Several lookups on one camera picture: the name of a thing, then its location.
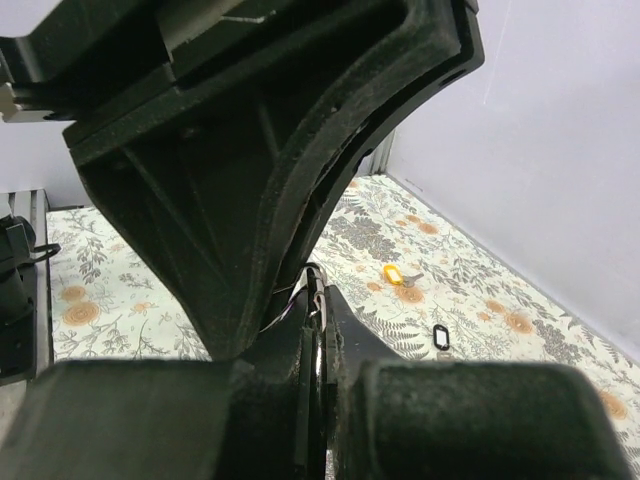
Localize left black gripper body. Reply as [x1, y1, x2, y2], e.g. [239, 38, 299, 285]
[1, 1, 410, 123]

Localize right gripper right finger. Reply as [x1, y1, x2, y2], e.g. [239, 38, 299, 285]
[327, 286, 633, 479]

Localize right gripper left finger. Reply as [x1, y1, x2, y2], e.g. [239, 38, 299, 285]
[1, 300, 320, 479]

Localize key with yellow tag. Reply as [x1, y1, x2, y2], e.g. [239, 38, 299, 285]
[383, 264, 424, 288]

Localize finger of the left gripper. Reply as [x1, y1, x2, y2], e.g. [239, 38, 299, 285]
[64, 1, 478, 360]
[272, 9, 484, 300]

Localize large metal keyring with keys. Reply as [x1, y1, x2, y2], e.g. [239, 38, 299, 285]
[259, 262, 334, 451]

